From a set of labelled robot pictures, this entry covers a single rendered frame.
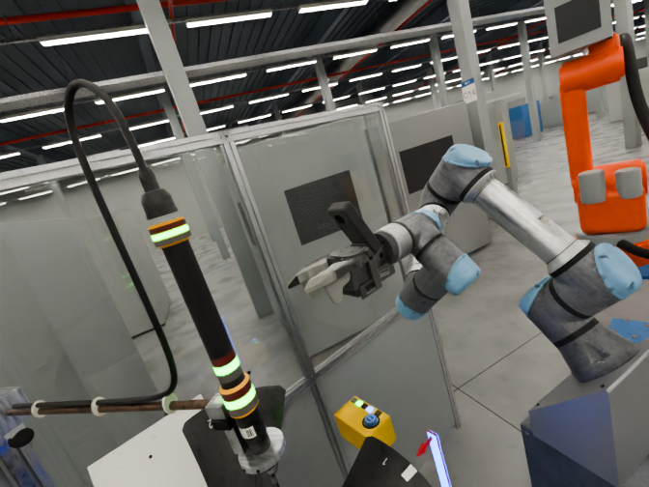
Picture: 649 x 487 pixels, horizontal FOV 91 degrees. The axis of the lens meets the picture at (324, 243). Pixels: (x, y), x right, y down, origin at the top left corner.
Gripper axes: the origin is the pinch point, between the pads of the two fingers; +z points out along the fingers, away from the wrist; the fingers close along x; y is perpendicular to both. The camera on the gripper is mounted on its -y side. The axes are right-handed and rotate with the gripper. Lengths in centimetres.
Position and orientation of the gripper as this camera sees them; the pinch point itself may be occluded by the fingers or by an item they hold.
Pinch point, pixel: (300, 281)
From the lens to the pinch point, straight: 52.9
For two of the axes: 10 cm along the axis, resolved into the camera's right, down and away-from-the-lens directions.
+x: -5.9, -0.1, 8.0
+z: -7.5, 3.6, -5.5
